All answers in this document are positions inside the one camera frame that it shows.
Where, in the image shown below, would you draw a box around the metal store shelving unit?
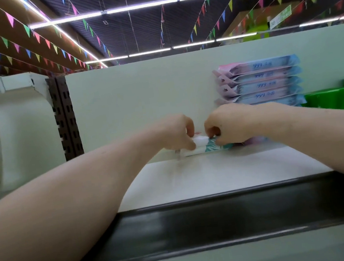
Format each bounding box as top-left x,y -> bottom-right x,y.
0,23 -> 344,261

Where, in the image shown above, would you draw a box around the stack of pink blue packets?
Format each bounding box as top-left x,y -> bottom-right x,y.
211,54 -> 313,150

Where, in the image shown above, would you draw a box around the person's left hand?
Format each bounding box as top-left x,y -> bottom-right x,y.
154,112 -> 199,155

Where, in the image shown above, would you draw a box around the person's right hand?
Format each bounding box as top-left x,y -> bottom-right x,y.
202,99 -> 269,149

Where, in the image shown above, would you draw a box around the diagonal ceiling light strip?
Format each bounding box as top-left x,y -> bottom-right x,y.
19,0 -> 109,78

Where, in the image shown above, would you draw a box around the person's left forearm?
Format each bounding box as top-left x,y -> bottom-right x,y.
0,124 -> 180,261

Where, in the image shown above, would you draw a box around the short ceiling light strip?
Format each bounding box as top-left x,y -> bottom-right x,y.
83,14 -> 344,65

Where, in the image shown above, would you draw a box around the strings of colourful bunting flags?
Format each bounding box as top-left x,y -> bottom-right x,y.
0,0 -> 344,83

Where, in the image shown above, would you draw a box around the person's right forearm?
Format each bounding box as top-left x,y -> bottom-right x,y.
257,94 -> 344,204

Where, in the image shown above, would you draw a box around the green yellow store sign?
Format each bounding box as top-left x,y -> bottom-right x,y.
239,5 -> 299,43

